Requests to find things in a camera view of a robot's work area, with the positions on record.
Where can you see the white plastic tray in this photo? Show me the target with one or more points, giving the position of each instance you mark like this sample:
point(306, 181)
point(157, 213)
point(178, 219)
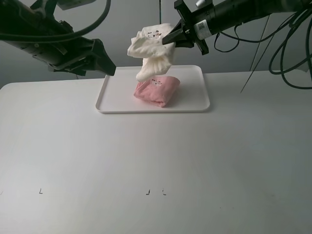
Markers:
point(116, 95)

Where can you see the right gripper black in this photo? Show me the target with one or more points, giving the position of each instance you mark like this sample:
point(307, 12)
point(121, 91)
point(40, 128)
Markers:
point(194, 27)

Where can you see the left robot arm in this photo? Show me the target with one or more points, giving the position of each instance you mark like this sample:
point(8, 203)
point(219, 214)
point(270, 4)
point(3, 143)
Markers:
point(44, 10)

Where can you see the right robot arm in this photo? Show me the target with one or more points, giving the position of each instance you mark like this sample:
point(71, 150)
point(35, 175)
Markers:
point(231, 13)

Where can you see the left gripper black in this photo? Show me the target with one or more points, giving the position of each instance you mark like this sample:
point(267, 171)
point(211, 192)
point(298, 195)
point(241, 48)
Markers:
point(75, 56)

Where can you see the cream white towel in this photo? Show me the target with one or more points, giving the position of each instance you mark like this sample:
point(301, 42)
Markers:
point(157, 58)

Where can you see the pink towel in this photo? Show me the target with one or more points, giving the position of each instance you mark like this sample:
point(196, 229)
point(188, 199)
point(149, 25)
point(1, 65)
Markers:
point(158, 90)

